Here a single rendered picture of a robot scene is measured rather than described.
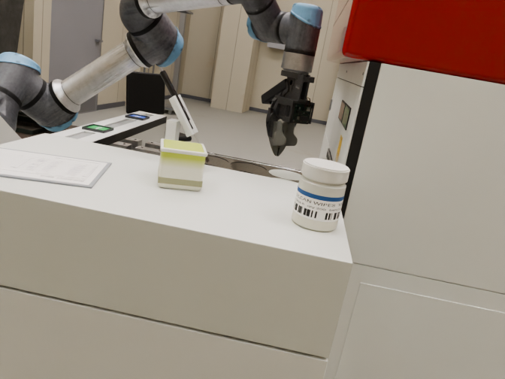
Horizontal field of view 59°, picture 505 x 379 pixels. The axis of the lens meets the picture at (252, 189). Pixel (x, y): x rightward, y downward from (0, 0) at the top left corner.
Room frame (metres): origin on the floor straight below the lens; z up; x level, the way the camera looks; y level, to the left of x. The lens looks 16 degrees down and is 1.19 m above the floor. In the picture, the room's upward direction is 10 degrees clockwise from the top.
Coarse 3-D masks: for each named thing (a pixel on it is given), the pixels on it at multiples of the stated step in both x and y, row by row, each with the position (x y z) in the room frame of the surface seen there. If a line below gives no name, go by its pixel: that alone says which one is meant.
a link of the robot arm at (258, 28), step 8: (272, 8) 1.12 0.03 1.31; (248, 16) 1.14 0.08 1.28; (256, 16) 1.12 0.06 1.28; (264, 16) 1.12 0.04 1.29; (272, 16) 1.13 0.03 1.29; (280, 16) 1.13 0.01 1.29; (248, 24) 1.18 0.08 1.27; (256, 24) 1.14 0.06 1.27; (264, 24) 1.13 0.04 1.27; (272, 24) 1.14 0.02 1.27; (248, 32) 1.19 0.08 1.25; (256, 32) 1.17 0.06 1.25; (264, 32) 1.15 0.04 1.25; (272, 32) 1.14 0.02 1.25; (264, 40) 1.18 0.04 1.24; (272, 40) 1.15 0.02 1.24; (280, 40) 1.13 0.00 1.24
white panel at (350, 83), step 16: (352, 64) 1.16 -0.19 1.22; (368, 64) 0.87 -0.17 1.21; (336, 80) 1.66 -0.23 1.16; (352, 80) 1.06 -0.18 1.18; (368, 80) 0.87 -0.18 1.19; (336, 96) 1.48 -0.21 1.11; (352, 96) 0.99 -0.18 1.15; (368, 96) 0.87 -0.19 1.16; (336, 112) 1.34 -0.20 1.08; (352, 112) 0.92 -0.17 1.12; (368, 112) 0.87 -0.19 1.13; (336, 128) 1.22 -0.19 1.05; (352, 128) 0.87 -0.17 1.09; (336, 144) 1.11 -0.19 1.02; (352, 144) 0.87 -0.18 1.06; (336, 160) 1.03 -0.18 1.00; (352, 160) 0.87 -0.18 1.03; (352, 176) 0.87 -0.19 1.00
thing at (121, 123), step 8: (136, 112) 1.42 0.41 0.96; (144, 112) 1.45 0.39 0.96; (104, 120) 1.20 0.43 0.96; (112, 120) 1.21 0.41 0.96; (120, 120) 1.24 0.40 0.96; (128, 120) 1.28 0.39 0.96; (136, 120) 1.28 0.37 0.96; (144, 120) 1.30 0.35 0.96; (152, 120) 1.33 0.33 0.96; (80, 128) 1.05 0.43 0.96; (120, 128) 1.13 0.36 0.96; (128, 128) 1.15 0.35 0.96; (64, 136) 0.94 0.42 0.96; (72, 136) 0.97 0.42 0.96; (80, 136) 0.98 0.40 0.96; (88, 136) 0.98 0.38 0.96; (96, 136) 0.99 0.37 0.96; (104, 136) 1.01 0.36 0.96
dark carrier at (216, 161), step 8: (216, 160) 1.22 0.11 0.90; (224, 160) 1.24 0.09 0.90; (232, 160) 1.25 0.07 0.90; (240, 160) 1.27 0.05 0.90; (232, 168) 1.16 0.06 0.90; (240, 168) 1.18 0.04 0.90; (248, 168) 1.19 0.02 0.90; (256, 168) 1.21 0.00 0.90; (264, 168) 1.22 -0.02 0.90; (272, 168) 1.24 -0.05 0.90; (280, 168) 1.25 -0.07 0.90; (272, 176) 1.15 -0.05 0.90
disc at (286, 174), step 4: (272, 172) 1.19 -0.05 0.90; (276, 172) 1.20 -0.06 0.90; (280, 172) 1.21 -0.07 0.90; (284, 172) 1.22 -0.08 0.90; (288, 172) 1.23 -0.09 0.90; (292, 172) 1.24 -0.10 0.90; (276, 176) 1.16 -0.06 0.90; (280, 176) 1.17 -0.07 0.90; (284, 176) 1.18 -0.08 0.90; (288, 176) 1.18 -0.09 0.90; (292, 176) 1.19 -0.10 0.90; (296, 176) 1.20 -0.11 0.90
